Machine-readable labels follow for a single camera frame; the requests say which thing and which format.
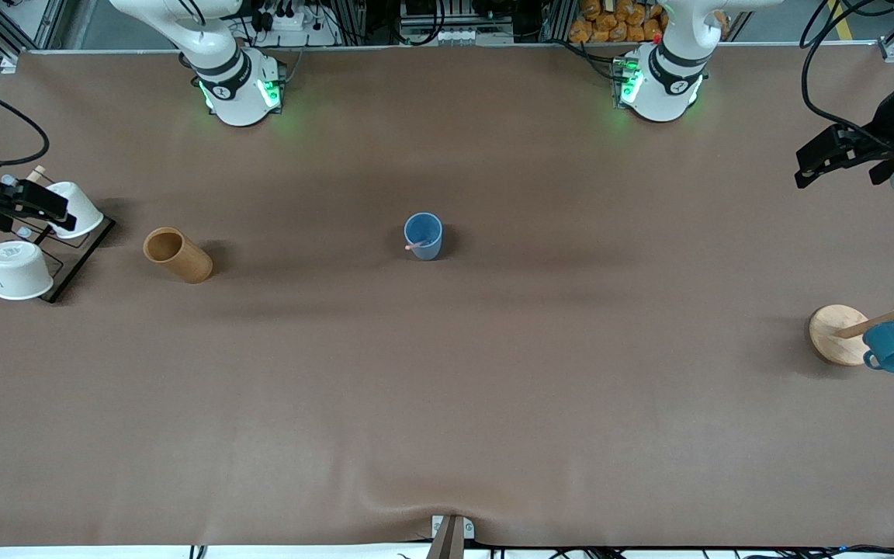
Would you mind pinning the pink chopstick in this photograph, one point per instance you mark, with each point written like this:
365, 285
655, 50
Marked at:
414, 246

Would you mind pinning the blue cup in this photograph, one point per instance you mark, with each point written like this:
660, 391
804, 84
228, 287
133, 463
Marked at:
424, 233

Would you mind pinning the white cup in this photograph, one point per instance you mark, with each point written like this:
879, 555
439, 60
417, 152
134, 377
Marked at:
81, 216
20, 272

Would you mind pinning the bamboo cylinder cup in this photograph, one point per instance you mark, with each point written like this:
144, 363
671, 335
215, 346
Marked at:
183, 260

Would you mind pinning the wooden mug tree stand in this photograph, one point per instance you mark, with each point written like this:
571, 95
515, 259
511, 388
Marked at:
835, 330

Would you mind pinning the orange bread pile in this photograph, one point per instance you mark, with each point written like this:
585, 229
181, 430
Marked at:
610, 23

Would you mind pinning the white power strip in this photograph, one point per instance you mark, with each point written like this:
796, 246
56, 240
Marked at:
299, 35

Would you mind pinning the brown table mat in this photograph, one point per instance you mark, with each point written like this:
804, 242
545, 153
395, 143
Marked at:
493, 404

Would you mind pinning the metal table clamp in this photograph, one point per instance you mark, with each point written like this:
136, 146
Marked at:
447, 539

